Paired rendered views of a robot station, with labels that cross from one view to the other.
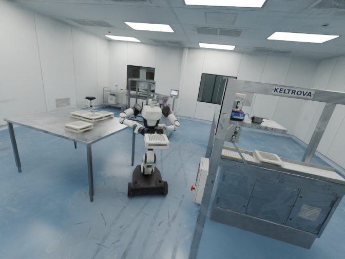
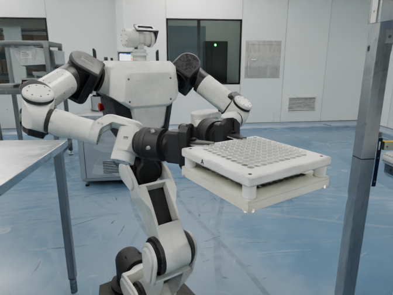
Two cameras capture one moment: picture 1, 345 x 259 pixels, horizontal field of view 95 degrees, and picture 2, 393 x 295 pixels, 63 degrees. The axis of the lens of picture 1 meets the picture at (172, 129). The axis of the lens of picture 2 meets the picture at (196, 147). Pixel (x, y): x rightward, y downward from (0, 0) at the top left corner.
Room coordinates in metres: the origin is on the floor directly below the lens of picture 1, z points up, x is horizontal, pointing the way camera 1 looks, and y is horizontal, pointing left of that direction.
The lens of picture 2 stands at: (0.96, 0.51, 1.28)
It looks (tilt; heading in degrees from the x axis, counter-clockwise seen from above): 15 degrees down; 342
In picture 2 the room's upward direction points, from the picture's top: straight up
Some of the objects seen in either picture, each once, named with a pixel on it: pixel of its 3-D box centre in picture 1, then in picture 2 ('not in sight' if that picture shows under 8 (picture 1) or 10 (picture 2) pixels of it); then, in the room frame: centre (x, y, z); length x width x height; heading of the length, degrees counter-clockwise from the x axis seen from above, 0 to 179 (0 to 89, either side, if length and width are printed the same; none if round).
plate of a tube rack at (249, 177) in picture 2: (156, 138); (252, 155); (1.60, 0.16, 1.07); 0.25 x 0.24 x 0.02; 105
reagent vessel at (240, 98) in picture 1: (236, 100); not in sight; (1.69, -0.63, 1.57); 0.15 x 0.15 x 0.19
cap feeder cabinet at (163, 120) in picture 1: (163, 123); (112, 144); (4.53, 0.30, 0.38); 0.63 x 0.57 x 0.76; 79
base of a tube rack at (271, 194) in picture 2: (156, 142); (251, 175); (1.60, 0.16, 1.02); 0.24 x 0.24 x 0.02; 15
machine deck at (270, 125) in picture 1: (248, 121); not in sight; (1.69, -0.81, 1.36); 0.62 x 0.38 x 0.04; 78
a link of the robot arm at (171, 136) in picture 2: (145, 132); (170, 146); (1.76, 0.32, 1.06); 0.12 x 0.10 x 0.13; 47
